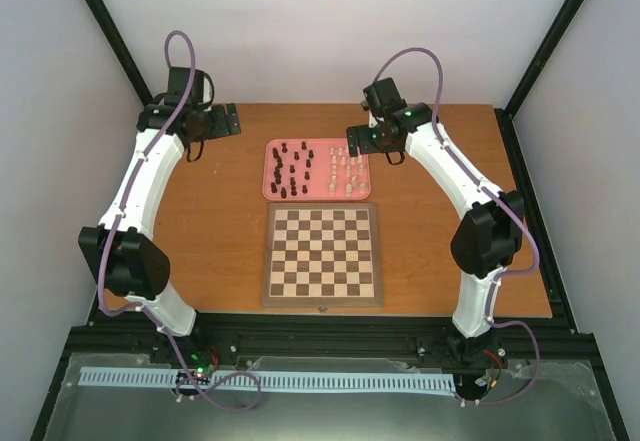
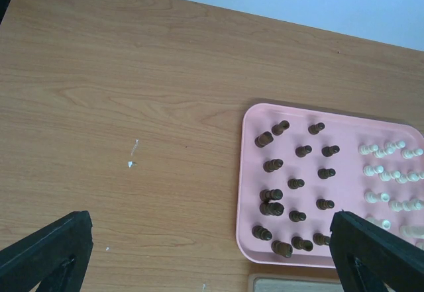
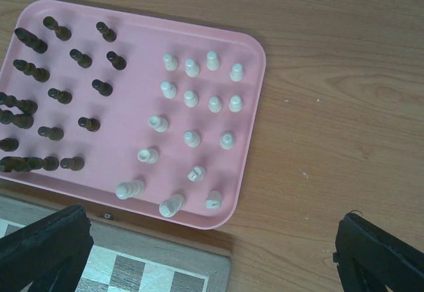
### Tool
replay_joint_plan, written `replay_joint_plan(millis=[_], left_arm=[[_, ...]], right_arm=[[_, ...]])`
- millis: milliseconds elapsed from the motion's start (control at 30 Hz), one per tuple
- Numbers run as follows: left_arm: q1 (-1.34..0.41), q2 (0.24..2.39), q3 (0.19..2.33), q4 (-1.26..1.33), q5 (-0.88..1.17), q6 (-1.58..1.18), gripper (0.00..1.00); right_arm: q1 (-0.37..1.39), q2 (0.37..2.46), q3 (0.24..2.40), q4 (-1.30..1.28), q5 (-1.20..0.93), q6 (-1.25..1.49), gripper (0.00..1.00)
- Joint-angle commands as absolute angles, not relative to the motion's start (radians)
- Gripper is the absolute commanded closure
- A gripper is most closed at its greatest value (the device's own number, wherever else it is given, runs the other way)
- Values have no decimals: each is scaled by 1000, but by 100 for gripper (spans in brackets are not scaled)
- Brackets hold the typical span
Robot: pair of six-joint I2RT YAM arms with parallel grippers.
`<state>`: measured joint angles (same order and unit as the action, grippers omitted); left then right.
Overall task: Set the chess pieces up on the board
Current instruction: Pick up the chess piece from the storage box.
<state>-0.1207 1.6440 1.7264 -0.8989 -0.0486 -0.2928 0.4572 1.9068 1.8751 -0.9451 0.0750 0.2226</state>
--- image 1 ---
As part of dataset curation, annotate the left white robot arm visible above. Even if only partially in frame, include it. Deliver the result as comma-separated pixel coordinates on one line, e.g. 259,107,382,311
78,67,241,364

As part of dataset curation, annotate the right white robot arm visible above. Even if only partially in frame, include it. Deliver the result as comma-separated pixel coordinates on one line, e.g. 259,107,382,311
346,78,524,339

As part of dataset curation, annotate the wooden chess board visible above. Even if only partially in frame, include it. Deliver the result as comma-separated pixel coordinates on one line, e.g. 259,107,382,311
261,202,384,310

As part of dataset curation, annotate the pink plastic tray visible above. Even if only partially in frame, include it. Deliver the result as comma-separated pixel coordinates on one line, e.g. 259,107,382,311
262,138,372,202

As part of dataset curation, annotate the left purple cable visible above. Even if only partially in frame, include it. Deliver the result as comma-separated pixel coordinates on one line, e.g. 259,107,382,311
97,30,264,412

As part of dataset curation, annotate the light blue cable duct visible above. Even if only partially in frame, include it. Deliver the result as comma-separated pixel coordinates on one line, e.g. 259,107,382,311
78,367,456,396

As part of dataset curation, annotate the black aluminium frame base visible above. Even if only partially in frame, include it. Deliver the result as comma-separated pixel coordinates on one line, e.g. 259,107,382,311
33,103,628,440

